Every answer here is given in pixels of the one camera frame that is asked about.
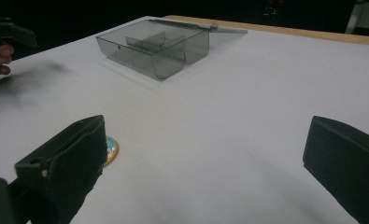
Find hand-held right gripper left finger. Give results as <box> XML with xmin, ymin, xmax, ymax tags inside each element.
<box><xmin>14</xmin><ymin>114</ymin><xmax>107</xmax><ymax>224</ymax></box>

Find white stand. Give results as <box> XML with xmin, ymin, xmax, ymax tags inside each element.
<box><xmin>344</xmin><ymin>0</ymin><xmax>369</xmax><ymax>35</ymax></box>

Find clear grey plastic box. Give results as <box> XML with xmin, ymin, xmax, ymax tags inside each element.
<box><xmin>95</xmin><ymin>18</ymin><xmax>248</xmax><ymax>81</ymax></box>

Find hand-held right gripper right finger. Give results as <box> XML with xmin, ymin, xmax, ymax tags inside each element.
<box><xmin>302</xmin><ymin>115</ymin><xmax>369</xmax><ymax>224</ymax></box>

